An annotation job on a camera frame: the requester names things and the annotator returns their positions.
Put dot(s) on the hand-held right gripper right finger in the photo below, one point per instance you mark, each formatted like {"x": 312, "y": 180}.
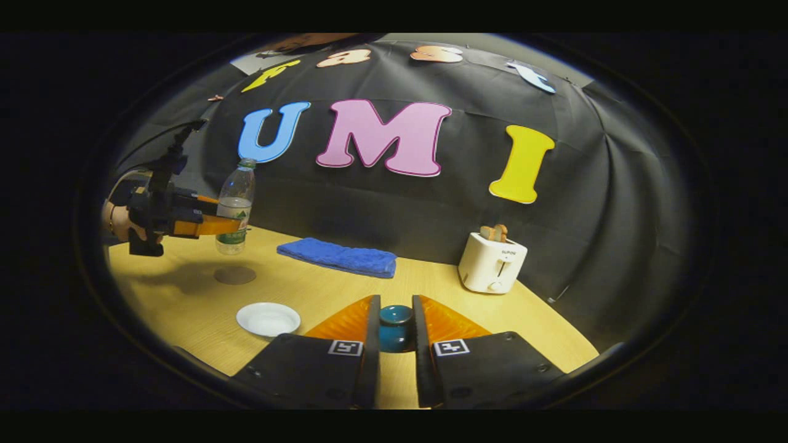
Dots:
{"x": 423, "y": 375}

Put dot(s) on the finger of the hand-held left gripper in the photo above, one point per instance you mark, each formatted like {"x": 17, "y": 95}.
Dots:
{"x": 209, "y": 226}
{"x": 194, "y": 209}

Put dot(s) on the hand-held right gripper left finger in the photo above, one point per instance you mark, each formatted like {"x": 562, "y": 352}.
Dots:
{"x": 371, "y": 375}

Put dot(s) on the clear plastic water bottle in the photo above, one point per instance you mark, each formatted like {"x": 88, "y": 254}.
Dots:
{"x": 235, "y": 184}

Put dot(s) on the teal teacup lid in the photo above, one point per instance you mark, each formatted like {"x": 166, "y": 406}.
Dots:
{"x": 395, "y": 332}

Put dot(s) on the round brown coaster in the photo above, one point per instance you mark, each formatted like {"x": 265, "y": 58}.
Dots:
{"x": 234, "y": 275}

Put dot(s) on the blue towel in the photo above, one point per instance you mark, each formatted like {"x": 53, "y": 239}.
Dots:
{"x": 338, "y": 257}

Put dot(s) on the white toaster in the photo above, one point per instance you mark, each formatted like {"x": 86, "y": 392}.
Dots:
{"x": 489, "y": 264}

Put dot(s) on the toast slice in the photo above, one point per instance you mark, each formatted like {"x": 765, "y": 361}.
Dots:
{"x": 487, "y": 233}
{"x": 500, "y": 232}

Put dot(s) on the person's head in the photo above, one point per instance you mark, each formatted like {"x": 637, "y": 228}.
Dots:
{"x": 308, "y": 42}

